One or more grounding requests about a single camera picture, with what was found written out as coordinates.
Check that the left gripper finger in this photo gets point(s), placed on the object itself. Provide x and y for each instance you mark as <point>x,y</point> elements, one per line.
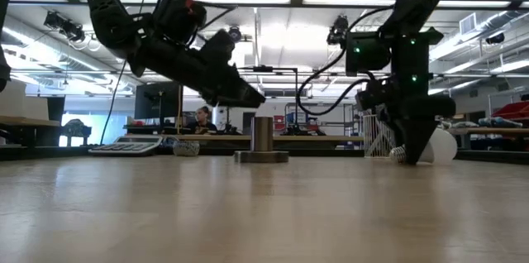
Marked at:
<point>237,91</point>

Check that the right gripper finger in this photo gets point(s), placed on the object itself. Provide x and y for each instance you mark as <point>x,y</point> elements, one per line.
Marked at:
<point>408,135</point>
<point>422,135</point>

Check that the white lightbulb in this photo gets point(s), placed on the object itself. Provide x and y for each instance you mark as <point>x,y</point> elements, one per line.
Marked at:
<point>444,147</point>

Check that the metal lamp socket base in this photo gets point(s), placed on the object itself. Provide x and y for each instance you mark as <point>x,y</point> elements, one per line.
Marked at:
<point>262,135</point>

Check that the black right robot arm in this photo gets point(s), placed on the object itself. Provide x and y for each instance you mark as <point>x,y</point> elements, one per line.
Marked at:
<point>421,2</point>

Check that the black computer monitor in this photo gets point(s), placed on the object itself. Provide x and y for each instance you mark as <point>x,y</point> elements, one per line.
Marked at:
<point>153,101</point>

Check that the person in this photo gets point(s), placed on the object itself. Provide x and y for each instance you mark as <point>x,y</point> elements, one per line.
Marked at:
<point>201,120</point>

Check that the grey desk calculator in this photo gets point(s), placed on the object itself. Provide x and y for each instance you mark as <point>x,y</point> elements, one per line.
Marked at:
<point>124,147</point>

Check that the black ceiling device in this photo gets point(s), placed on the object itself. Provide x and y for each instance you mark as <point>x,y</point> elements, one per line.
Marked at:
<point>64,27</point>

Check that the dark bag on bench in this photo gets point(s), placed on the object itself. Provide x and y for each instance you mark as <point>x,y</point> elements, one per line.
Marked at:
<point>76,127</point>

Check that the white cardboard boxes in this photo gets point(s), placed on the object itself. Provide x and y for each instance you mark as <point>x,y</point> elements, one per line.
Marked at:
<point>20,101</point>

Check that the wooden workbench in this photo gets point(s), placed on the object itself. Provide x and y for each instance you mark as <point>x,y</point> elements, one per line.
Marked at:
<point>25,121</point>

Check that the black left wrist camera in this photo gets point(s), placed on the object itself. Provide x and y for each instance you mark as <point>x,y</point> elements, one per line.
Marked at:
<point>177,17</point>

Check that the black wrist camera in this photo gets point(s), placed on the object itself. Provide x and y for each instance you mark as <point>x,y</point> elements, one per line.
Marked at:
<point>177,17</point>
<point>365,54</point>

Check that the black round camera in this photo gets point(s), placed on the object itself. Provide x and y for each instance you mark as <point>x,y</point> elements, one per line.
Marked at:
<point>236,33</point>

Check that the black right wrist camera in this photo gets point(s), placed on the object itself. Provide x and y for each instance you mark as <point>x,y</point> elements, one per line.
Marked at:
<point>365,54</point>

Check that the black aluminium table frame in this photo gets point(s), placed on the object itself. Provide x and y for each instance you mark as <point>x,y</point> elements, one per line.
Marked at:
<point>62,152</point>

